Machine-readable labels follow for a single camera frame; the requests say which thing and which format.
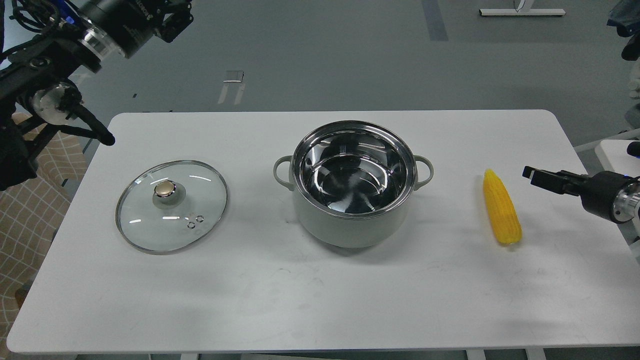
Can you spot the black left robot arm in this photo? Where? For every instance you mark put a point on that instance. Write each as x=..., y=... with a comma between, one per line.
x=38, y=98

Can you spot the dark object top right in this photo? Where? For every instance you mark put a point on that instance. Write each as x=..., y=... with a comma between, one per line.
x=625, y=18

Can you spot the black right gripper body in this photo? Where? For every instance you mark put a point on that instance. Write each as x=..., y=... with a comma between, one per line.
x=606, y=194

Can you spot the white desk base bar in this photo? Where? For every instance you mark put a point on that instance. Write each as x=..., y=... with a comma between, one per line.
x=525, y=8

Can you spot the glass pot lid gold knob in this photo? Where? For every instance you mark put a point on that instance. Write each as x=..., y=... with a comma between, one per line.
x=171, y=206

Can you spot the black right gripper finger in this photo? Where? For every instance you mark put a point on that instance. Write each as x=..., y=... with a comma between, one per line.
x=561, y=182

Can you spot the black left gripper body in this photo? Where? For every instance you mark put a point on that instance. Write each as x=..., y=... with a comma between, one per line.
x=129, y=24

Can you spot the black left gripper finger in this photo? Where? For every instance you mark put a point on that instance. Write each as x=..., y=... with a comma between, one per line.
x=173, y=16

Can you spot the beige checkered cloth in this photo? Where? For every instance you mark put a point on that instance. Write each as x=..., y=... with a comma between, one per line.
x=30, y=213

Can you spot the grey steel cooking pot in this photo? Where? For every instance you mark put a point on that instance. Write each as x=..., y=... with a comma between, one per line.
x=351, y=182

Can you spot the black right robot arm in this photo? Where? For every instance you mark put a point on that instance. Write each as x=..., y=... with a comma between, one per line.
x=631, y=205

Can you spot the yellow corn cob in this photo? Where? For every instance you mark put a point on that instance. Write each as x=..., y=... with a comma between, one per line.
x=501, y=212

